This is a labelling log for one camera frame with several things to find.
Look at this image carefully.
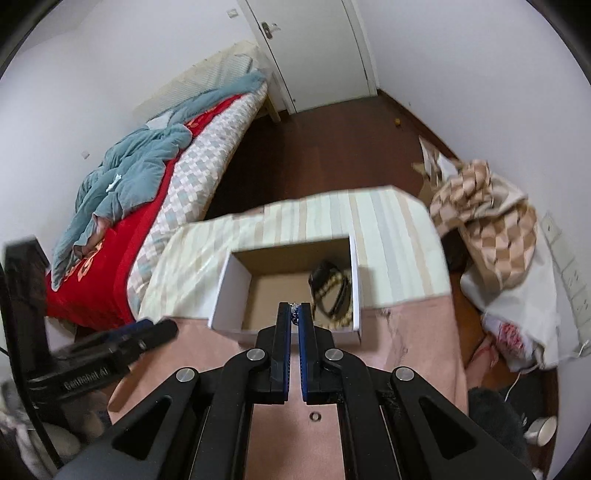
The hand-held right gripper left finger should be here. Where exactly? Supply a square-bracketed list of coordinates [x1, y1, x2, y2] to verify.
[55, 302, 292, 480]

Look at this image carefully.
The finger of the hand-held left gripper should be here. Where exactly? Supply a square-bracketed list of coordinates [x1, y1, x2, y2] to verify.
[108, 318, 155, 340]
[131, 320, 180, 357]

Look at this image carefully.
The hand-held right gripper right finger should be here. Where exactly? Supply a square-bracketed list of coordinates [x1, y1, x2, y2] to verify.
[299, 302, 537, 480]

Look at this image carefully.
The white cardboard box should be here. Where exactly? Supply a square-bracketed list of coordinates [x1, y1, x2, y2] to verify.
[208, 234, 363, 348]

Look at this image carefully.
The bed with red blanket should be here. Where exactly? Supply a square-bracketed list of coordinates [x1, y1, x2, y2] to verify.
[44, 93, 245, 331]

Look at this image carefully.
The white crumpled cloth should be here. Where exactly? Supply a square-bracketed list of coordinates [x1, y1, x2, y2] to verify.
[0, 378, 84, 480]

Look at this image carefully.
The pink table cloth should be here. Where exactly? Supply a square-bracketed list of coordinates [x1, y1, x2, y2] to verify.
[107, 295, 469, 480]

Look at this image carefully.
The striped cream cloth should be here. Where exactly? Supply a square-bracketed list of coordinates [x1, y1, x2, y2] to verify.
[139, 185, 454, 324]

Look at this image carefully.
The grey-blue quilt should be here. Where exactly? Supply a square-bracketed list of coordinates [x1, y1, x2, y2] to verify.
[50, 71, 269, 292]

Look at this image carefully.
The checked bed sheet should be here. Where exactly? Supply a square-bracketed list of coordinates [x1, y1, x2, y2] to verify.
[126, 84, 269, 320]

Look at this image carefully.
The red printed plastic bag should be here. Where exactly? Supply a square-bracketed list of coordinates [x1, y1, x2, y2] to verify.
[481, 313, 539, 372]

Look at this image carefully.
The dark fuzzy cushion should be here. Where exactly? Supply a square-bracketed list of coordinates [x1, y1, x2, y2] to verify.
[467, 387, 532, 467]

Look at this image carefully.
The beige checked cloth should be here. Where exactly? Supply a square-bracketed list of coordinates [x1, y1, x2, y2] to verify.
[428, 159, 539, 292]

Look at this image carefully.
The white plastic bag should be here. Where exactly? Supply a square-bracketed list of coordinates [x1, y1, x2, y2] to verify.
[459, 178, 580, 372]

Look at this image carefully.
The white cup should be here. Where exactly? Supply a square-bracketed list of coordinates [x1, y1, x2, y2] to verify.
[524, 415, 558, 446]

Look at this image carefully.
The white door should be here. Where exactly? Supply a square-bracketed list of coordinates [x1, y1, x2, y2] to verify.
[236, 0, 380, 114]

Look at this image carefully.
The black and gold bracelet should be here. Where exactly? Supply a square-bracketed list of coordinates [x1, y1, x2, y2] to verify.
[308, 260, 355, 329]

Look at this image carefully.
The white cable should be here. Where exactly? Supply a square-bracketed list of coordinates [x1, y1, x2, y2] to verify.
[503, 340, 591, 403]

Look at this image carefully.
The white wall socket strip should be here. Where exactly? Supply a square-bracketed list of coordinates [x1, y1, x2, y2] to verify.
[541, 211, 591, 329]

